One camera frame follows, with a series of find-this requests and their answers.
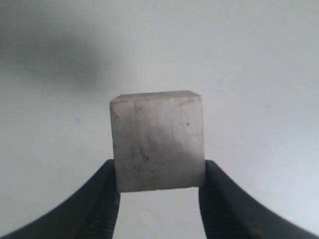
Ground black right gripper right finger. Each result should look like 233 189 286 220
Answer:
198 160 317 239

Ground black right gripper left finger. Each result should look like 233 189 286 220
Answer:
4 159 120 239

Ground smallest wooden cube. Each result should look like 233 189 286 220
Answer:
110 91 205 192

